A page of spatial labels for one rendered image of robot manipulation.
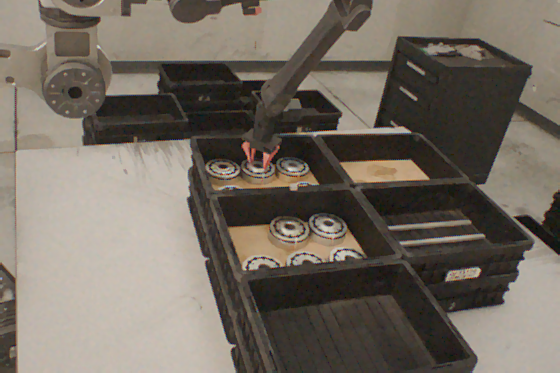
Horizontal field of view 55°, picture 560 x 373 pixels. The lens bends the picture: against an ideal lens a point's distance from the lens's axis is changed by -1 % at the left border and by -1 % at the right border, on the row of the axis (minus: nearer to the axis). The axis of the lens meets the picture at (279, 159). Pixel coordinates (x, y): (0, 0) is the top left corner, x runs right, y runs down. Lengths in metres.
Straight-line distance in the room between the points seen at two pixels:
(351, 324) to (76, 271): 0.70
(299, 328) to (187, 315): 0.31
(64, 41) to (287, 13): 3.48
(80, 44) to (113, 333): 0.67
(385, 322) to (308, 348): 0.20
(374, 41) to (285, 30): 0.93
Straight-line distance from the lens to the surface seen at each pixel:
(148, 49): 4.44
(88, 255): 1.53
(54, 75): 1.34
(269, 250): 1.37
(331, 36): 1.31
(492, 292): 1.60
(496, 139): 3.36
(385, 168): 1.85
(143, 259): 1.51
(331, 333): 1.21
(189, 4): 1.08
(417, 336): 1.28
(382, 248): 1.36
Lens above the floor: 1.70
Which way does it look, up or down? 30 degrees down
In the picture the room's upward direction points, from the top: 10 degrees clockwise
